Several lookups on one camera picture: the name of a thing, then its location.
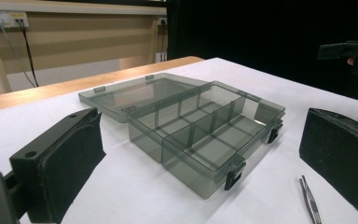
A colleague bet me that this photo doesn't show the wooden table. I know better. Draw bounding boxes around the wooden table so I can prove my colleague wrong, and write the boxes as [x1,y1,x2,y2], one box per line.
[0,55,205,114]

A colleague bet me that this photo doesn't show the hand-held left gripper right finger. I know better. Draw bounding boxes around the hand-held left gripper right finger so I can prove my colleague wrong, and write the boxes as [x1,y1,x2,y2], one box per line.
[298,107,358,224]

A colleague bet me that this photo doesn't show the grey cable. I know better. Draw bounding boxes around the grey cable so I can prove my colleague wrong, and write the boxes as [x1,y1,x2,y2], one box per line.
[0,18,37,89]

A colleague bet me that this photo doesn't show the transparent grey compartment box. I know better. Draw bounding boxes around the transparent grey compartment box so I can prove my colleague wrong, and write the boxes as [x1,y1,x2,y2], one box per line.
[77,72,286,201]

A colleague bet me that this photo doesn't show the black cable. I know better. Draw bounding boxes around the black cable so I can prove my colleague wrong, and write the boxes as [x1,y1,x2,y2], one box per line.
[17,19,40,88]

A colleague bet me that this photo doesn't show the white wall socket strip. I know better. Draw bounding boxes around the white wall socket strip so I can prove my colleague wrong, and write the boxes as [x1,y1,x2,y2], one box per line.
[0,10,31,29]

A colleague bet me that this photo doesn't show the metal tweezers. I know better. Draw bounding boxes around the metal tweezers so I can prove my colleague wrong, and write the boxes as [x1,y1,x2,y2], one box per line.
[298,175,324,224]

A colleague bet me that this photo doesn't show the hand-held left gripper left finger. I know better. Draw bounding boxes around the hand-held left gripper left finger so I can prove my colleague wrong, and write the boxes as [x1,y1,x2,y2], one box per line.
[8,106,107,224]

